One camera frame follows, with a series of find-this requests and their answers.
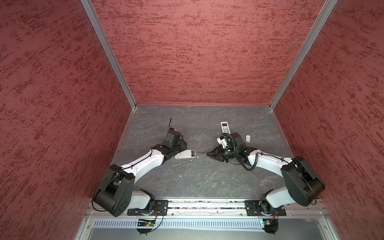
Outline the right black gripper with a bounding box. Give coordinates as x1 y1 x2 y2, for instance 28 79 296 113
207 144 239 162

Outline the white remote orange button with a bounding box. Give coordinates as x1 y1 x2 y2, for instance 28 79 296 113
174 150 196 159

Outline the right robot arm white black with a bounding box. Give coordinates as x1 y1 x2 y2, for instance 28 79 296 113
206 133 326 216

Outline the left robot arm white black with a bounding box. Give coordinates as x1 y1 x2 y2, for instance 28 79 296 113
91 128 187 217

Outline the white remote far side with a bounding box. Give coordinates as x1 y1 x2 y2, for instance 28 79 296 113
220 122 231 134

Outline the left base connector wiring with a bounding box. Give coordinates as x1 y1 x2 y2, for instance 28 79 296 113
135 206 165 235

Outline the base connector wiring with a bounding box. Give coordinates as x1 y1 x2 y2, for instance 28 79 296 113
262 212 280 235
135 206 165 235

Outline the right base connector wiring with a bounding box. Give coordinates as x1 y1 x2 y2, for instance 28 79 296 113
262 212 280 235

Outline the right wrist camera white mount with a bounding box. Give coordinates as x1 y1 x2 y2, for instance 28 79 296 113
217 136 228 149

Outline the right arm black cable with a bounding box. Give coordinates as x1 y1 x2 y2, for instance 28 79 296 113
224 133 262 172

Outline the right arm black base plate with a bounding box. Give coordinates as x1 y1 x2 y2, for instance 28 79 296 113
244 200 287 217

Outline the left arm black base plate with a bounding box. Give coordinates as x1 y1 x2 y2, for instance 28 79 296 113
127 200 169 217

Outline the perforated cable duct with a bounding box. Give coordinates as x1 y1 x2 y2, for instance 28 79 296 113
92 218 264 231

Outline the aluminium front rail frame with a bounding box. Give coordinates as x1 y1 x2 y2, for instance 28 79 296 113
75 198 339 240

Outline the left aluminium corner post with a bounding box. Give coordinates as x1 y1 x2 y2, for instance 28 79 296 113
81 0 137 111

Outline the aluminium corner post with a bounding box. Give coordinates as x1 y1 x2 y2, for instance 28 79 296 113
269 0 338 112
81 0 137 111

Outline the right aluminium corner post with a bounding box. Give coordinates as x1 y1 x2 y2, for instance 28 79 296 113
269 0 338 112

